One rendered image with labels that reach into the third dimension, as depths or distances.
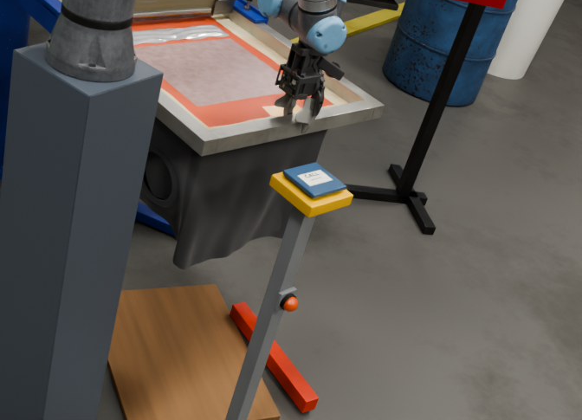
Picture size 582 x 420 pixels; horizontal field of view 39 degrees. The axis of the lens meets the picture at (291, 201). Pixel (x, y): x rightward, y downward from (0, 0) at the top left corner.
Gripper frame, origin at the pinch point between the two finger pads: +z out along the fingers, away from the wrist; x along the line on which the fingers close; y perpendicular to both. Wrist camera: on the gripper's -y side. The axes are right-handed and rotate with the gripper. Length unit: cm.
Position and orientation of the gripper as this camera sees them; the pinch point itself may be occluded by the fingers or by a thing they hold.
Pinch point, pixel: (297, 121)
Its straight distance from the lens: 193.8
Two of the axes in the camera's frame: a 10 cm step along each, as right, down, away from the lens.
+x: 6.5, 5.5, -5.3
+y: -7.2, 2.1, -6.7
